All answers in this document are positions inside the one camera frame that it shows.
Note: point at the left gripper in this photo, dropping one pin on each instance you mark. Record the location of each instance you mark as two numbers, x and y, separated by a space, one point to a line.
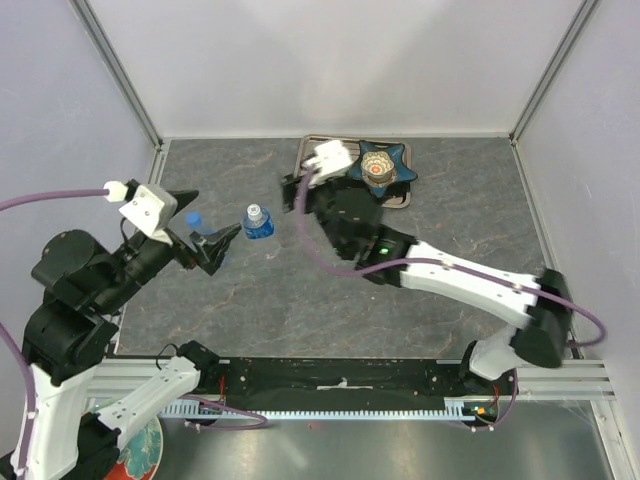
212 249

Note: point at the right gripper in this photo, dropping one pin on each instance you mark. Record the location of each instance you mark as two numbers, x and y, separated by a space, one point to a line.
291 184

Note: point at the blue tinted plastic bottle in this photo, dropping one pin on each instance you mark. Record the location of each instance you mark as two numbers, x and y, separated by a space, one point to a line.
205 229

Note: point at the blue bottle cap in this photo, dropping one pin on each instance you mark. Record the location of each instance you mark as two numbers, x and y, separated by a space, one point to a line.
193 219

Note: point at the labelled clear water bottle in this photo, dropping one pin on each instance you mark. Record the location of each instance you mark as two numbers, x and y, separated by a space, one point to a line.
260 229

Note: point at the white bottle cap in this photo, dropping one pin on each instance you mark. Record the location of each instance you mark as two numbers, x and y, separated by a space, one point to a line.
254 212

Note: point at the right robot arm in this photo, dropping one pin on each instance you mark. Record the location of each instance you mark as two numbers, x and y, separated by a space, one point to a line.
535 310

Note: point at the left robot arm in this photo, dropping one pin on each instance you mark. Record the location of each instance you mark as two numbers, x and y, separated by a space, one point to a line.
66 338

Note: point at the patterned small bowl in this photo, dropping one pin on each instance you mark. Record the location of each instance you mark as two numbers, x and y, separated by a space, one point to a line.
378 167

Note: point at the metal tray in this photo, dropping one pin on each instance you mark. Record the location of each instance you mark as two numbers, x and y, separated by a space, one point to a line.
398 199

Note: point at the blue star-shaped plate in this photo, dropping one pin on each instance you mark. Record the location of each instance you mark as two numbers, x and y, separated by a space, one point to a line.
404 175

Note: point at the red floral plate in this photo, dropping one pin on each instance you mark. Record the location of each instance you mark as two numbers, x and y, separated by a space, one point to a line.
141 457

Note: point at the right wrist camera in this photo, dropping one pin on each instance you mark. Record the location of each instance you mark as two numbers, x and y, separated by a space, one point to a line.
328 160

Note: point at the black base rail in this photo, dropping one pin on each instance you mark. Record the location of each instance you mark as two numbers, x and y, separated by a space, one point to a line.
340 385

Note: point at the white cable duct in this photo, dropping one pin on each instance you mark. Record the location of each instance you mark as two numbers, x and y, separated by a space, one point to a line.
452 411

